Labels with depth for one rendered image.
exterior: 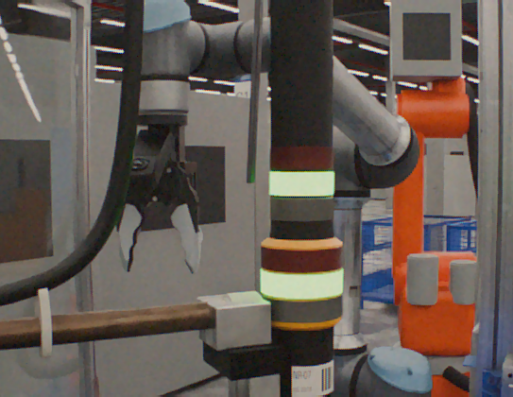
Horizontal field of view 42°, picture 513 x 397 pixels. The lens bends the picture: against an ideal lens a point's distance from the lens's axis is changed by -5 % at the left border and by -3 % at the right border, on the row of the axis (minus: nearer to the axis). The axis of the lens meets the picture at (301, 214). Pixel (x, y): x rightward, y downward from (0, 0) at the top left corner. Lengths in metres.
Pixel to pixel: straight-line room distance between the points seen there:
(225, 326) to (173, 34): 0.62
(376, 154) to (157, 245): 3.50
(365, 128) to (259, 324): 0.75
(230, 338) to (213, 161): 4.59
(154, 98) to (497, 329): 0.81
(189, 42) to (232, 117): 4.19
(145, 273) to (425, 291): 1.78
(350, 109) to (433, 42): 3.40
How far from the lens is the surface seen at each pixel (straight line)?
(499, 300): 1.36
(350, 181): 1.24
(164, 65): 0.91
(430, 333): 4.42
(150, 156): 0.86
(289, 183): 0.35
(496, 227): 1.33
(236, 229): 5.15
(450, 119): 4.47
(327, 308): 0.36
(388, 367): 1.23
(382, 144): 1.12
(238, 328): 0.34
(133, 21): 0.33
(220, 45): 0.96
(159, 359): 4.70
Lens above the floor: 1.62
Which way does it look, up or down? 4 degrees down
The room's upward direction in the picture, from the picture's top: straight up
